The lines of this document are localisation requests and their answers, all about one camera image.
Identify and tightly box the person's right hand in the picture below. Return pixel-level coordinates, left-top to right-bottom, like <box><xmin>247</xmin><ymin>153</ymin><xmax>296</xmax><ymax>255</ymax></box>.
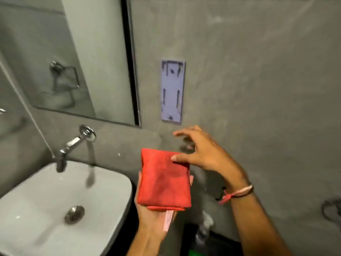
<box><xmin>171</xmin><ymin>125</ymin><xmax>252</xmax><ymax>190</ymax></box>

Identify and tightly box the person's left hand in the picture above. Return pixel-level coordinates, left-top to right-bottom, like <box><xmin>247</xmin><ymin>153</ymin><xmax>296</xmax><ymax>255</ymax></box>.
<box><xmin>134</xmin><ymin>171</ymin><xmax>194</xmax><ymax>239</ymax></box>

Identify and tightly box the red microfiber cloth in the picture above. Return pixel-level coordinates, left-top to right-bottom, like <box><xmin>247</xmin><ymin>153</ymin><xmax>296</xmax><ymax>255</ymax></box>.
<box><xmin>137</xmin><ymin>148</ymin><xmax>192</xmax><ymax>232</ymax></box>

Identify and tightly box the person's left forearm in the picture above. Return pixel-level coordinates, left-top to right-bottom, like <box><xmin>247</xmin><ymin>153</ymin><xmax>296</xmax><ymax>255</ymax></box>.
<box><xmin>126</xmin><ymin>230</ymin><xmax>171</xmax><ymax>256</ymax></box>

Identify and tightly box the person's right forearm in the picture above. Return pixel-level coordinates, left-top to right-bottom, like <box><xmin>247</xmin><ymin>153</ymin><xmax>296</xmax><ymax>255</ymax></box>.
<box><xmin>230</xmin><ymin>190</ymin><xmax>293</xmax><ymax>256</ymax></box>

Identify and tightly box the chrome sink drain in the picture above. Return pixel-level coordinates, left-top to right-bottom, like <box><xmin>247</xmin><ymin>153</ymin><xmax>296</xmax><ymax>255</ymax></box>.
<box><xmin>64</xmin><ymin>205</ymin><xmax>85</xmax><ymax>225</ymax></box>

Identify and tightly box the clear plastic bottle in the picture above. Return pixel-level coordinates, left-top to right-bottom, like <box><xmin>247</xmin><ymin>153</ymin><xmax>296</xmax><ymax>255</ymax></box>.
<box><xmin>195</xmin><ymin>210</ymin><xmax>215</xmax><ymax>246</ymax></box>

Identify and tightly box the white ceramic sink basin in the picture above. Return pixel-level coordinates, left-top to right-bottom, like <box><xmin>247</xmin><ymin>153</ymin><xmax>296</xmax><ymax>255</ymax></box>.
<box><xmin>0</xmin><ymin>160</ymin><xmax>133</xmax><ymax>256</ymax></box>

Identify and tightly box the black waste bin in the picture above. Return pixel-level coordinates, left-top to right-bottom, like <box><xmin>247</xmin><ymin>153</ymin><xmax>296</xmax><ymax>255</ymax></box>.
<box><xmin>181</xmin><ymin>223</ymin><xmax>244</xmax><ymax>256</ymax></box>

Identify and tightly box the pink thread bracelet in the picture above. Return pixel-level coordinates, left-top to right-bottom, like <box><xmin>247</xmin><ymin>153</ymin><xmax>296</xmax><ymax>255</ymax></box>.
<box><xmin>218</xmin><ymin>184</ymin><xmax>253</xmax><ymax>205</ymax></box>

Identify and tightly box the purple plastic wall bracket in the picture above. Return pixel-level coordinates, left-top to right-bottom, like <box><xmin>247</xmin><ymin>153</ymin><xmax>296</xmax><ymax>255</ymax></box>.
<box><xmin>161</xmin><ymin>59</ymin><xmax>186</xmax><ymax>123</ymax></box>

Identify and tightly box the chrome wall tap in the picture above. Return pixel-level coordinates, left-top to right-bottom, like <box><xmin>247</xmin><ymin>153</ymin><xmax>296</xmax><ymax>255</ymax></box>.
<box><xmin>55</xmin><ymin>125</ymin><xmax>96</xmax><ymax>173</ymax></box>

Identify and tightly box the black-framed wall mirror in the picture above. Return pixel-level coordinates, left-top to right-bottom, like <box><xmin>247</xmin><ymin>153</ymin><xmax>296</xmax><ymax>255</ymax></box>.
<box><xmin>0</xmin><ymin>0</ymin><xmax>142</xmax><ymax>127</ymax></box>

